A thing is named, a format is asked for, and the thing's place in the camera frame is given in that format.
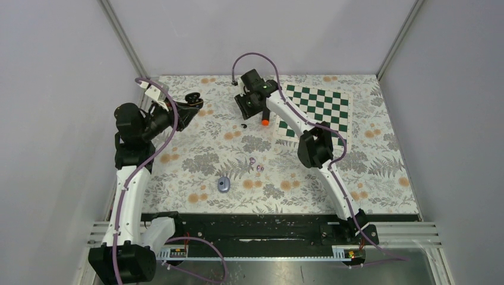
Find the green white chessboard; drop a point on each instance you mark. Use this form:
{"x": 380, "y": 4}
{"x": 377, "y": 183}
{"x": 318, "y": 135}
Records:
{"x": 324, "y": 104}

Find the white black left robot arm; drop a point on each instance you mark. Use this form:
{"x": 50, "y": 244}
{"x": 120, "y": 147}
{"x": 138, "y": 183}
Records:
{"x": 126, "y": 255}

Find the floral tablecloth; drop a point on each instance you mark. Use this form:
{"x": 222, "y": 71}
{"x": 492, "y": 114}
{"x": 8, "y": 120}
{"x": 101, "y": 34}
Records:
{"x": 185, "y": 175}

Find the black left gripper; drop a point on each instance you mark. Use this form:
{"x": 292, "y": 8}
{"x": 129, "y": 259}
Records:
{"x": 185, "y": 114}

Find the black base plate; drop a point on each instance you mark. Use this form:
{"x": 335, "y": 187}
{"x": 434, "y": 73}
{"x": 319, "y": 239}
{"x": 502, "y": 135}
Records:
{"x": 268, "y": 235}

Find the lavender earbuds case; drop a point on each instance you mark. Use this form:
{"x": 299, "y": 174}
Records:
{"x": 224, "y": 184}

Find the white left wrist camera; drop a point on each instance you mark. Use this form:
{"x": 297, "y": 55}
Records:
{"x": 153, "y": 93}

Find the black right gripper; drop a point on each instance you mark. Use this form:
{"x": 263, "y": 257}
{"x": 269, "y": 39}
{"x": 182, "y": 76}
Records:
{"x": 245, "y": 112}

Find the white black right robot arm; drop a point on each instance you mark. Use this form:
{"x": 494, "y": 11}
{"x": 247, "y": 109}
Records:
{"x": 315, "y": 146}

